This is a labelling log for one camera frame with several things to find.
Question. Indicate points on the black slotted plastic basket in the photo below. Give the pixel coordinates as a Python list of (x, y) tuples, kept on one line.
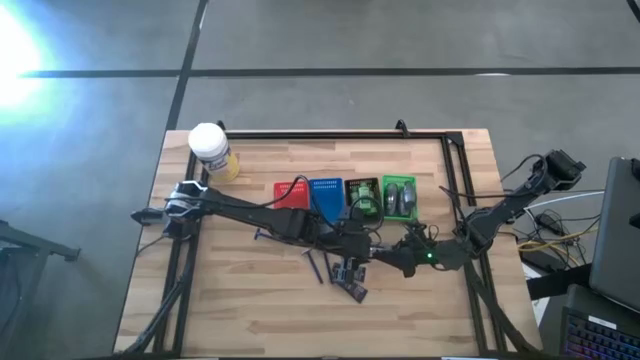
[(350, 182)]

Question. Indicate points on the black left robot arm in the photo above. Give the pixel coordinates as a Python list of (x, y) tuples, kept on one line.
[(250, 212)]

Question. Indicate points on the white-lidded yellow wipes canister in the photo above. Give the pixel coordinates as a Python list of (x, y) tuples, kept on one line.
[(212, 150)]

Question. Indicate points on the red slotted plastic basket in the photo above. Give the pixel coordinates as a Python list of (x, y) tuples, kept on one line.
[(287, 197)]

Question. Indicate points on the black aluminium table frame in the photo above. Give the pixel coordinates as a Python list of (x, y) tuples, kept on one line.
[(350, 135)]

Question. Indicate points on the black metal stand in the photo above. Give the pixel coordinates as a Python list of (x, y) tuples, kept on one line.
[(35, 243)]

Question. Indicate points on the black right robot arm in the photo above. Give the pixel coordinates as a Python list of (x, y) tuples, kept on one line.
[(500, 210)]

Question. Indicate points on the green toiletry packet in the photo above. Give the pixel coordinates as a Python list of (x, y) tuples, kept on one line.
[(362, 191), (370, 206)]

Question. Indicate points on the black backlit keyboard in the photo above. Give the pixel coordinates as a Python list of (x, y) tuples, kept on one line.
[(600, 340)]

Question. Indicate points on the blue slotted plastic basket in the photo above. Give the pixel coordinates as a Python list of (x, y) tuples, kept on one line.
[(327, 197)]

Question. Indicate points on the green slotted plastic basket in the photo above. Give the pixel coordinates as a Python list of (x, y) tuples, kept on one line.
[(400, 217)]

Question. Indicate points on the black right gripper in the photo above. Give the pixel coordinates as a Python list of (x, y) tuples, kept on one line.
[(415, 257)]

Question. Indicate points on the grey travel bottle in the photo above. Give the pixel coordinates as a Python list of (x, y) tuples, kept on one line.
[(409, 196), (392, 198)]

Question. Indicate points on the grey laptop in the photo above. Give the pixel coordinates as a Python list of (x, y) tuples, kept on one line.
[(617, 230)]

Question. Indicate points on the black bolts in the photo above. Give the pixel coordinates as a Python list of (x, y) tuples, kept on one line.
[(314, 267)]

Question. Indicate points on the black power adapter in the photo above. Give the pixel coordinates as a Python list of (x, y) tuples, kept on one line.
[(547, 224)]

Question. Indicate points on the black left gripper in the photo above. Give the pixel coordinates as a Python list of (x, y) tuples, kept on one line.
[(352, 245)]

